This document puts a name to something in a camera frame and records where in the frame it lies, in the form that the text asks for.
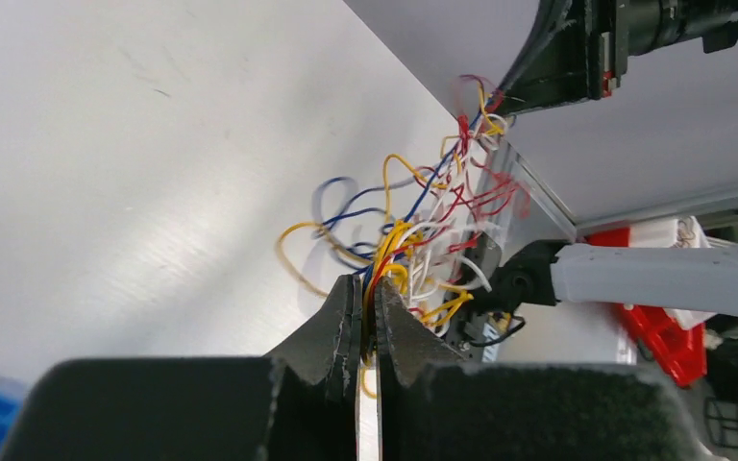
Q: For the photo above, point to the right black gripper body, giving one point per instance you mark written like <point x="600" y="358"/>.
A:
<point x="604" y="44"/>

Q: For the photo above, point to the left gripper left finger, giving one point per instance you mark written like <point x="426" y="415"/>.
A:
<point x="324" y="351"/>

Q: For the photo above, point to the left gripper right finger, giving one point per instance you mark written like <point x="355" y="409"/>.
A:
<point x="404" y="346"/>

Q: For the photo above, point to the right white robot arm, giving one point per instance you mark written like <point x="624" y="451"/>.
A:
<point x="666" y="145"/>

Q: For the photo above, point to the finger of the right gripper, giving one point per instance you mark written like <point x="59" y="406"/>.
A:
<point x="551" y="69"/>

